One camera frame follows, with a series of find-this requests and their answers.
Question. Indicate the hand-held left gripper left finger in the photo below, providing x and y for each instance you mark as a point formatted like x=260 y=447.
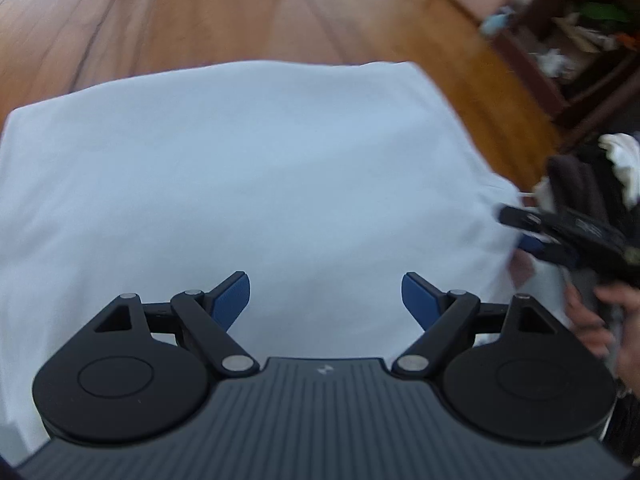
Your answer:
x=232 y=300

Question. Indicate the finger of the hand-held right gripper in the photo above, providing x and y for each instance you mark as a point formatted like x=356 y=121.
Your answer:
x=525 y=219
x=532 y=245

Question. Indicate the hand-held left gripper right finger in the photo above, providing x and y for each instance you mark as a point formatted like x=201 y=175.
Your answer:
x=417 y=297

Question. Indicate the white shirt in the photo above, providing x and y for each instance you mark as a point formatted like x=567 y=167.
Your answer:
x=250 y=175

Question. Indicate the dark folded clothes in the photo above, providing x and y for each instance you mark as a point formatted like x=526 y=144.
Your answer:
x=580 y=185

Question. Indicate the person's right hand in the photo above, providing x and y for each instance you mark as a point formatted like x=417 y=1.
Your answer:
x=631 y=330

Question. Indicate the folded cream towel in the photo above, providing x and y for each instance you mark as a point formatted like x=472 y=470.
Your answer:
x=625 y=160

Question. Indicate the dark wooden shelf unit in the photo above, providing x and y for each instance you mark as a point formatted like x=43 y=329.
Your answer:
x=550 y=75

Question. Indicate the small blue object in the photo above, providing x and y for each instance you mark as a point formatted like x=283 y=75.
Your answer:
x=497 y=22

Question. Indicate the green object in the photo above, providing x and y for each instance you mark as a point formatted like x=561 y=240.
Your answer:
x=605 y=12

